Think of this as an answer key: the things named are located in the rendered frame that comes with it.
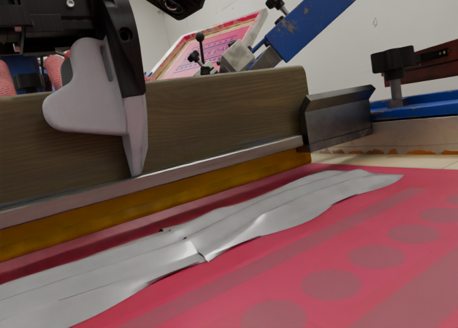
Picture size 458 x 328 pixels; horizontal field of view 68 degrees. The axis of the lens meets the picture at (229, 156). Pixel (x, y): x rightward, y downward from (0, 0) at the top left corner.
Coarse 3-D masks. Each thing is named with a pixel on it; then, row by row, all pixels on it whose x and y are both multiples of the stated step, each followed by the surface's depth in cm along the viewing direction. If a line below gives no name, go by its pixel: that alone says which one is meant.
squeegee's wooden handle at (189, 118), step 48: (192, 96) 27; (240, 96) 29; (288, 96) 32; (0, 144) 20; (48, 144) 21; (96, 144) 23; (192, 144) 27; (240, 144) 29; (0, 192) 20; (48, 192) 21
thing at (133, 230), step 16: (128, 224) 27; (80, 240) 25; (96, 240) 24; (112, 240) 23; (128, 240) 23; (32, 256) 23; (48, 256) 22; (64, 256) 22; (80, 256) 21; (0, 272) 21; (16, 272) 21; (32, 272) 20; (176, 272) 17; (192, 272) 16; (208, 272) 16; (144, 288) 16; (160, 288) 15; (176, 288) 15; (128, 304) 14; (144, 304) 14; (96, 320) 14; (112, 320) 13
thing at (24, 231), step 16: (256, 160) 31; (272, 160) 32; (208, 176) 29; (224, 176) 29; (144, 192) 26; (160, 192) 26; (176, 192) 27; (80, 208) 23; (96, 208) 24; (112, 208) 24; (32, 224) 22; (48, 224) 22; (64, 224) 23; (0, 240) 21; (16, 240) 21
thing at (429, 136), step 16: (384, 128) 35; (400, 128) 34; (416, 128) 32; (432, 128) 31; (448, 128) 30; (352, 144) 39; (368, 144) 37; (384, 144) 36; (400, 144) 34; (416, 144) 33; (432, 144) 32; (448, 144) 30
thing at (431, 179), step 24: (312, 168) 35; (336, 168) 33; (384, 168) 30; (408, 168) 28; (432, 168) 27; (240, 192) 30; (264, 192) 29; (384, 192) 23; (168, 216) 27; (192, 216) 26; (336, 216) 20; (264, 240) 19; (288, 240) 18; (216, 264) 17
